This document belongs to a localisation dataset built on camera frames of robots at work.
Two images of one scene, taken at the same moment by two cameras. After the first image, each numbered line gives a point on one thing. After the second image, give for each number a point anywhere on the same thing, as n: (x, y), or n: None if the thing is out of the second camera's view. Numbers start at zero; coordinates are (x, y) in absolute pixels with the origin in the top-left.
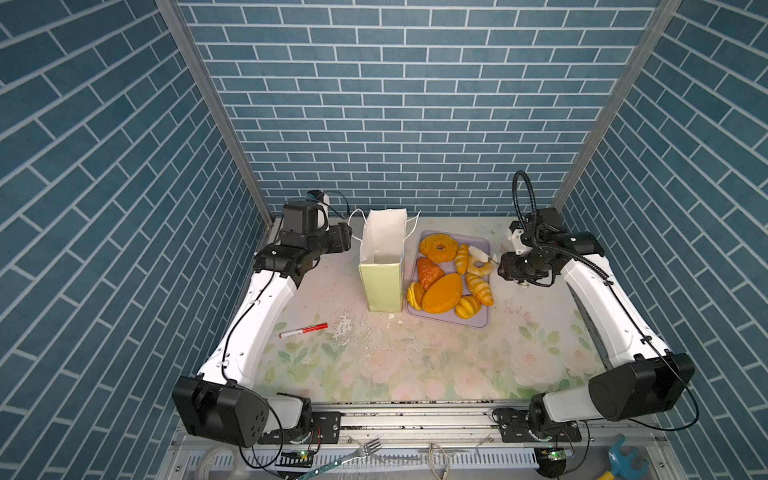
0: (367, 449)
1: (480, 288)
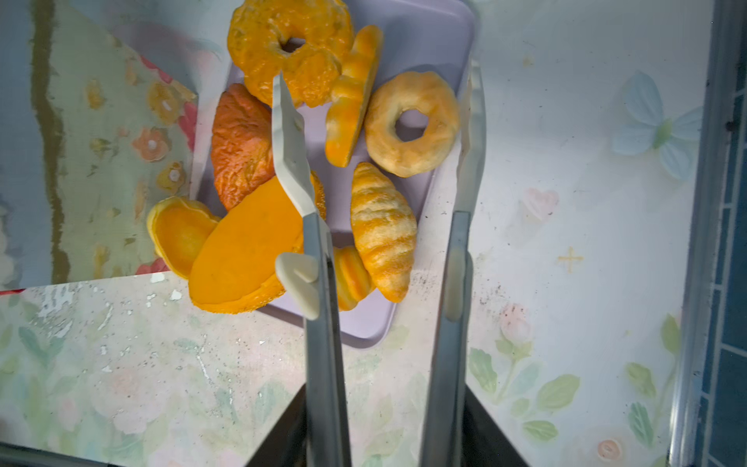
0: None
1: (384, 230)
